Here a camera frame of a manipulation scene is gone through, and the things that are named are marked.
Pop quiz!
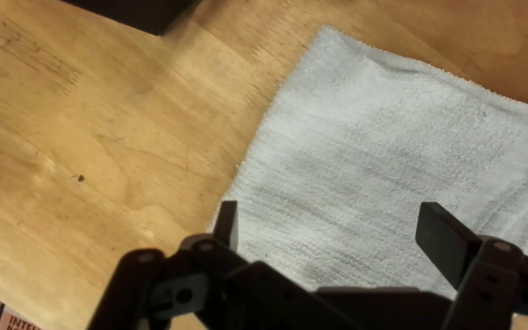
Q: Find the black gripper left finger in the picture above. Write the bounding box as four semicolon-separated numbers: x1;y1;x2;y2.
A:
85;199;351;330

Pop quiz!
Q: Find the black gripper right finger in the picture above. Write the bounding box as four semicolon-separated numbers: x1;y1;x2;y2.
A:
414;199;528;330

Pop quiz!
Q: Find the white terry towel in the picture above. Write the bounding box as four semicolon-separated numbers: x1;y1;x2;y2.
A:
210;23;528;300

